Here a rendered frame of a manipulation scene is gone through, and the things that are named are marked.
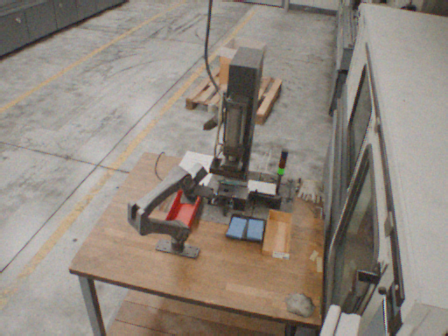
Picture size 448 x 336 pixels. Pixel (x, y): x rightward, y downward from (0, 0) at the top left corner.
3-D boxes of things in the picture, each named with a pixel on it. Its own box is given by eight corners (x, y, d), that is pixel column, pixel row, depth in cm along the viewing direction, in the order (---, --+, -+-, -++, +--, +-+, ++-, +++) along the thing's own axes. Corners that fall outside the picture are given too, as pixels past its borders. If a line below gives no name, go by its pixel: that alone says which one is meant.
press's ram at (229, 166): (207, 178, 198) (211, 127, 181) (218, 151, 219) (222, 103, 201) (242, 185, 196) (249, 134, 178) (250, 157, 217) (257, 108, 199)
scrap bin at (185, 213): (164, 229, 192) (164, 220, 188) (178, 198, 212) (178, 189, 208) (187, 234, 190) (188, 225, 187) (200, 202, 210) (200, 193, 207)
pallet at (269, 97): (216, 75, 585) (216, 66, 576) (281, 88, 563) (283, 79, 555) (185, 108, 491) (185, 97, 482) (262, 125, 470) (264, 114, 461)
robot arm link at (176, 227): (184, 220, 180) (133, 211, 153) (192, 228, 176) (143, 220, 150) (177, 231, 181) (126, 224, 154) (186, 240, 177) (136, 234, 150)
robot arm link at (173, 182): (178, 161, 160) (119, 209, 149) (192, 171, 155) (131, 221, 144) (185, 179, 169) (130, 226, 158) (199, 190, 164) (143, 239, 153)
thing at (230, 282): (94, 365, 220) (66, 267, 167) (150, 248, 299) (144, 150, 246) (283, 413, 206) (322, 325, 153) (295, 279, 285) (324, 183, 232)
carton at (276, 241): (261, 255, 184) (262, 244, 179) (267, 220, 204) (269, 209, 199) (287, 261, 182) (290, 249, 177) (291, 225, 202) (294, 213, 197)
